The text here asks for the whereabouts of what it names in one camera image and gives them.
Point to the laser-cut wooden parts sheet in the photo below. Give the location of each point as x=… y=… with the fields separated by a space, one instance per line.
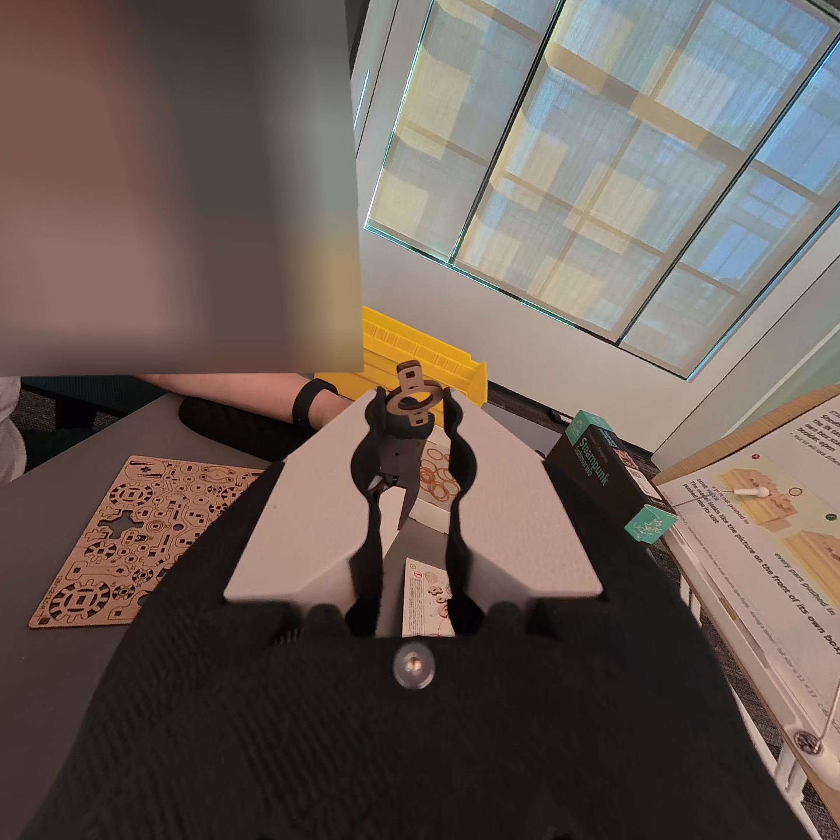
x=131 y=544

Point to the dark green chair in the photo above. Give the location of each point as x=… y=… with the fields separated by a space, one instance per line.
x=85 y=407

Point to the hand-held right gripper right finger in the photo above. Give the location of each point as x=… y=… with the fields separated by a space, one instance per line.
x=525 y=525

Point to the yellow plastic bin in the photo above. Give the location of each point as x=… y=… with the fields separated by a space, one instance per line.
x=420 y=354

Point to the wooden board with instruction sheet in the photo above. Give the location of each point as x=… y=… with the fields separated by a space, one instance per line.
x=768 y=558

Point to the illustrated instruction booklet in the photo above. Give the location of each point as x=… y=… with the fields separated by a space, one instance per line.
x=426 y=594

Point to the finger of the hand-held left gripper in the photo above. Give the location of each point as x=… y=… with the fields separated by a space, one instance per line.
x=399 y=469

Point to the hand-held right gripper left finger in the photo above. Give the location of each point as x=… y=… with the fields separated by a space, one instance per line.
x=295 y=525

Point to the black and teal model box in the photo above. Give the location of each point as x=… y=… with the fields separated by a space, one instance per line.
x=600 y=469

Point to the person's white shirt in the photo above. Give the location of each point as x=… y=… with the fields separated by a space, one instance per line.
x=10 y=426

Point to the large gridded window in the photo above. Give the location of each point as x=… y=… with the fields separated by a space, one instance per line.
x=590 y=164

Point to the black wristband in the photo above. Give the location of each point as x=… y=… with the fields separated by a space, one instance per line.
x=308 y=401

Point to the white card with rubber bands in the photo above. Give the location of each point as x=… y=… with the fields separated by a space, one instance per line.
x=438 y=485

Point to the person's left forearm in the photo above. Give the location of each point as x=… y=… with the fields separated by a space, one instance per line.
x=223 y=390

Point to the black cloth pad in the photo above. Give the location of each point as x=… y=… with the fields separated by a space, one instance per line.
x=236 y=426

